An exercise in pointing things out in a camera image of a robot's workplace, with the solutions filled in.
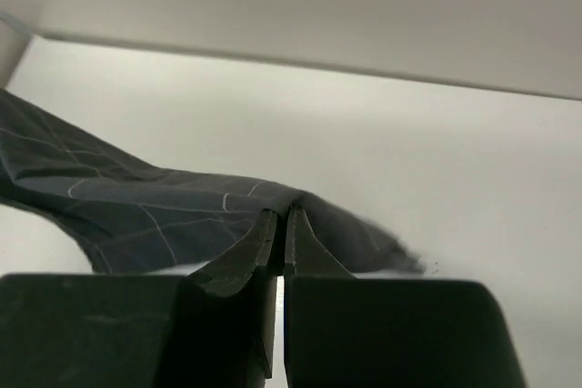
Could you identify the dark grey checked cloth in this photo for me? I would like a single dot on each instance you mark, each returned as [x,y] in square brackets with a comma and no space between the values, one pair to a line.
[131,217]

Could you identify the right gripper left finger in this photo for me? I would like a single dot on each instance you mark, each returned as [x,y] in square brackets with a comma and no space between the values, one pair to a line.
[223,330]

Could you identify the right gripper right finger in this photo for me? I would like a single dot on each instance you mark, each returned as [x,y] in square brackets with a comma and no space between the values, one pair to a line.
[341,331]

